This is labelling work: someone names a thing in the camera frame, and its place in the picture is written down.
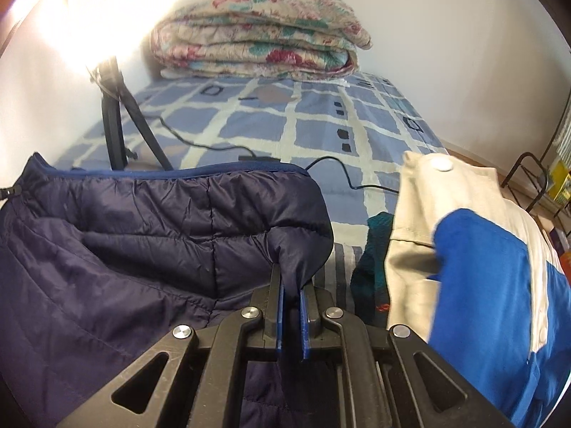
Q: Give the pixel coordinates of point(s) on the striped bed sheet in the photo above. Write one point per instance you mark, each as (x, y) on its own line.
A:
(341, 267)

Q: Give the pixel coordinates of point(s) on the yellow box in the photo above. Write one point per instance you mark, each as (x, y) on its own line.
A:
(560, 178)

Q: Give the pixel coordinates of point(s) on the black clothes rack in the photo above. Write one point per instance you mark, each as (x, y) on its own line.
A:
(524, 157)

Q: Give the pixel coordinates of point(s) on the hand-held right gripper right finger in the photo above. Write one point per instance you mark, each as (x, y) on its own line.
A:
(306, 321)

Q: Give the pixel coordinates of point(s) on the blue checked bed sheet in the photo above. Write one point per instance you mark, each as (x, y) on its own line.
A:
(312, 142)

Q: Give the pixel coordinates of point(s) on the teal garment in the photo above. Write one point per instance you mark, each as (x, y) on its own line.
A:
(372, 267)

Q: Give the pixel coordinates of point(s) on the blue and beige jacket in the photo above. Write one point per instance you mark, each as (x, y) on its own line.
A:
(481, 276)

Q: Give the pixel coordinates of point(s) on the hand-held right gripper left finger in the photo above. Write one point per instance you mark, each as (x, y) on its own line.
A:
(280, 321)

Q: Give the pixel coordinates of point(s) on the black tripod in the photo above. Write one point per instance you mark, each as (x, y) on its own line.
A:
(111, 125)

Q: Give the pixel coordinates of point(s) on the folded floral quilt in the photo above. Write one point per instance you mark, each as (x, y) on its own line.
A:
(258, 40)

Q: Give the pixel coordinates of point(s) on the navy puffer jacket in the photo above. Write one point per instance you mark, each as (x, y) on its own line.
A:
(134, 240)

